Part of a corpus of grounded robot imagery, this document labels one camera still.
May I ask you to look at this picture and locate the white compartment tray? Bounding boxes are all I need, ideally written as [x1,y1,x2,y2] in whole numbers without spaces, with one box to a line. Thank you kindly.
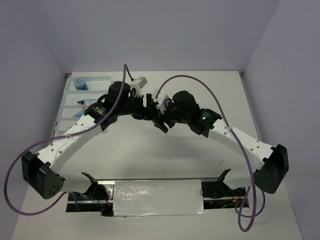
[53,76,112,136]

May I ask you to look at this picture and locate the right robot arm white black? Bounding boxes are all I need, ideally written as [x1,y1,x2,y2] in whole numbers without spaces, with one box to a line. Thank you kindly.
[151,90,289,196]

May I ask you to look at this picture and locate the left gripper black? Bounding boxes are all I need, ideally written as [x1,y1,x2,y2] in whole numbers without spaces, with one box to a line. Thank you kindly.
[116,93,158,121]

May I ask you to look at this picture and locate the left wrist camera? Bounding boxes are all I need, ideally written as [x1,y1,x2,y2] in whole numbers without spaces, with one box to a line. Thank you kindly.
[130,77,148,97]

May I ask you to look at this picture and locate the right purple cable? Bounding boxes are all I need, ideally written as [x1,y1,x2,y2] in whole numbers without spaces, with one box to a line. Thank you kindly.
[156,74,266,233]

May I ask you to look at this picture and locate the clear spray bottle blue cap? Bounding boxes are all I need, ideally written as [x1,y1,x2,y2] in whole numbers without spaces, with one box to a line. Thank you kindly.
[77,99,98,106]

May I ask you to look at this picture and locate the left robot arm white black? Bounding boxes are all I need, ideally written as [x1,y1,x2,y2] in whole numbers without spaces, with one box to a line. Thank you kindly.
[21,77,148,200]

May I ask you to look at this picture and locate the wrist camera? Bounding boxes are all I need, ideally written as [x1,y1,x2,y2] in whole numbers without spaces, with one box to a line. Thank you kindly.
[151,89,170,114]
[130,77,148,97]

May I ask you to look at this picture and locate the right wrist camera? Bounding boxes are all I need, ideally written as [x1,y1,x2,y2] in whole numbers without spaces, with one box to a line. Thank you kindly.
[151,89,170,114]

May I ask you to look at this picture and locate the blue plastic case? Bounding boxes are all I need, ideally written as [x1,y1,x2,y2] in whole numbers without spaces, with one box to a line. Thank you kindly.
[73,110,85,118]

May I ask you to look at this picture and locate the blue paint jar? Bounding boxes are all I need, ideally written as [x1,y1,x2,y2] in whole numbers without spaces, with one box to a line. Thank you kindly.
[73,78,89,91]

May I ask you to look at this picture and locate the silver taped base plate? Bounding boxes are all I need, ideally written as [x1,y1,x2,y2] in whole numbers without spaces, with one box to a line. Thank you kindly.
[113,179,204,217]

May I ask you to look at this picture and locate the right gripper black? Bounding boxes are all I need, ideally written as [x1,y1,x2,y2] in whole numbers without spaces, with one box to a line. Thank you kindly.
[151,98,190,134]

